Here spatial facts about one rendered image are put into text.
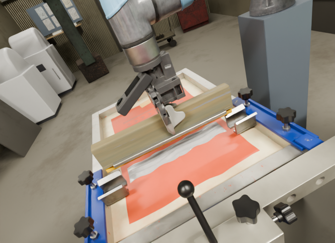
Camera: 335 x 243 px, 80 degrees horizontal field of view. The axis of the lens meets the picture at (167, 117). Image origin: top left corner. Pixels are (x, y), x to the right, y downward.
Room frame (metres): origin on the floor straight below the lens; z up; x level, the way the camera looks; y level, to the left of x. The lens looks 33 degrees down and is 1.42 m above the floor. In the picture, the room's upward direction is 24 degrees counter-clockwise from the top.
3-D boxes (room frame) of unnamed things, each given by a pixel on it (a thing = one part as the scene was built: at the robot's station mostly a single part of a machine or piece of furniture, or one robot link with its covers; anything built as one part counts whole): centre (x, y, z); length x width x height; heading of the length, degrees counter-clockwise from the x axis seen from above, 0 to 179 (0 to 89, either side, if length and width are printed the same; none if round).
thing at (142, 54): (0.46, -0.01, 1.31); 0.08 x 0.08 x 0.05
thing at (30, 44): (5.59, 2.31, 0.81); 0.82 x 0.77 x 1.61; 179
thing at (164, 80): (0.46, -0.02, 1.23); 0.09 x 0.08 x 0.12; 96
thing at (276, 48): (0.74, -0.52, 0.60); 0.18 x 0.18 x 1.20; 89
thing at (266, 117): (0.44, -0.27, 0.98); 0.30 x 0.05 x 0.07; 6
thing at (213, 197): (0.65, 0.03, 0.97); 0.79 x 0.58 x 0.04; 6
